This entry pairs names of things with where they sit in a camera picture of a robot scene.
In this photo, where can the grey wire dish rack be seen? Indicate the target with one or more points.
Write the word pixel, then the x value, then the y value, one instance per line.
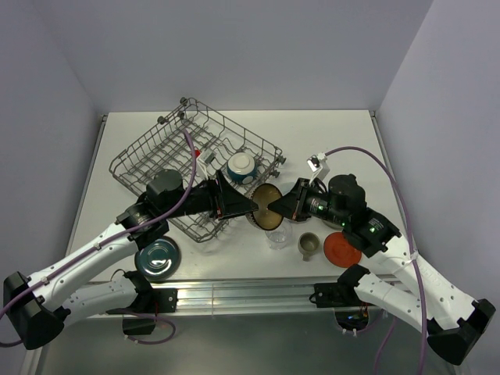
pixel 170 145

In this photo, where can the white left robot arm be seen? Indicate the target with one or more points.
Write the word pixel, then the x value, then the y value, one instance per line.
pixel 40 305

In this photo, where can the dark teal plate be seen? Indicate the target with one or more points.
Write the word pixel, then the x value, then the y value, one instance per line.
pixel 159 260

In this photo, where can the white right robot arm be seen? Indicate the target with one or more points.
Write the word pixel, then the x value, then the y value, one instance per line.
pixel 450 320

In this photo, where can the grey ceramic mug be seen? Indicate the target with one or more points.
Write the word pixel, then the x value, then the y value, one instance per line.
pixel 308 245

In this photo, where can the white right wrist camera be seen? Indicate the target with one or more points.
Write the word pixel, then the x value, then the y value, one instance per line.
pixel 318 165

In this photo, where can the brown bowl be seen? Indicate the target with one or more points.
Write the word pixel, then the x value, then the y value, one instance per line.
pixel 263 218

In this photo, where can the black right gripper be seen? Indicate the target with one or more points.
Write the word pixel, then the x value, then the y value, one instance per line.
pixel 291 205

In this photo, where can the clear drinking glass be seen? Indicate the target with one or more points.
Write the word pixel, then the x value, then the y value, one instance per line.
pixel 280 237

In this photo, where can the aluminium table edge rail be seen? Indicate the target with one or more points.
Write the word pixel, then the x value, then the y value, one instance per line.
pixel 204 298

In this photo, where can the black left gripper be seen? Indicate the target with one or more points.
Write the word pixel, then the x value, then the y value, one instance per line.
pixel 225 201

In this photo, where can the orange round plate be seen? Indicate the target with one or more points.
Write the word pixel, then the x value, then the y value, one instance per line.
pixel 339 252

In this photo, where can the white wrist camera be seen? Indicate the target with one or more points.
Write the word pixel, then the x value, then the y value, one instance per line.
pixel 318 165
pixel 204 159

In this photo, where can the teal bowl cream inside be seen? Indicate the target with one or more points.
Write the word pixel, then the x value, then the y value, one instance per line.
pixel 241 168

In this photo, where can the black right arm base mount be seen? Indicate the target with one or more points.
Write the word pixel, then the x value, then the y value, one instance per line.
pixel 352 316

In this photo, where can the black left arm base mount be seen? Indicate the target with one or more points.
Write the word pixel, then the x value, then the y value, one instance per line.
pixel 144 319

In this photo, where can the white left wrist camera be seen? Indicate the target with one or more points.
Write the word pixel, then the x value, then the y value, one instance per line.
pixel 204 159

